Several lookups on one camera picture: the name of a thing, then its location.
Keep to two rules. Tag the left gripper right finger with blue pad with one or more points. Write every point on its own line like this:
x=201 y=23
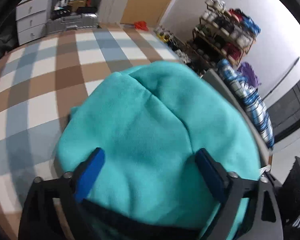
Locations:
x=248 y=208

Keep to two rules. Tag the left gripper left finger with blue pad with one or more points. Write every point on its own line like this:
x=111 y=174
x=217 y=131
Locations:
x=39 y=219

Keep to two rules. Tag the teal hooded zip jacket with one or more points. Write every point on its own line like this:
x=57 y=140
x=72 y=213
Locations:
x=150 y=121

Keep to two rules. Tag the plaid checkered bed sheet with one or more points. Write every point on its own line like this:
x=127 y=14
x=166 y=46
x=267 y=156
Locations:
x=40 y=82

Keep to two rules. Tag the blue white plaid cloth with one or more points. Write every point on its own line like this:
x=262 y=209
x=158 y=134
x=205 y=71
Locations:
x=250 y=100

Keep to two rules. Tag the purple cloth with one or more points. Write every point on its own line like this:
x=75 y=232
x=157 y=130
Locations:
x=247 y=70

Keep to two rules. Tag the grey plastic crate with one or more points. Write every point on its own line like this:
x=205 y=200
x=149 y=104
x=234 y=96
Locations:
x=72 y=22

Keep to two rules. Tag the wooden shoe rack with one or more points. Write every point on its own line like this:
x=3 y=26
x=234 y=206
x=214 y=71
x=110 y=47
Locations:
x=217 y=37

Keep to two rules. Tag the white dresser with drawers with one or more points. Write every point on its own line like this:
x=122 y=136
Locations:
x=31 y=19

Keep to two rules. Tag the orange plastic bag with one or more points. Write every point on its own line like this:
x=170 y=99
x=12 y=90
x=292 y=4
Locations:
x=141 y=25

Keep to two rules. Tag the yellow shoes on floor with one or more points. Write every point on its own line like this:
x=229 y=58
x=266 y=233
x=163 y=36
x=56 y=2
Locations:
x=164 y=36

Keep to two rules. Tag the wooden door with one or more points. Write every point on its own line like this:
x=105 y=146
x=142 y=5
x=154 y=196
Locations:
x=149 y=11

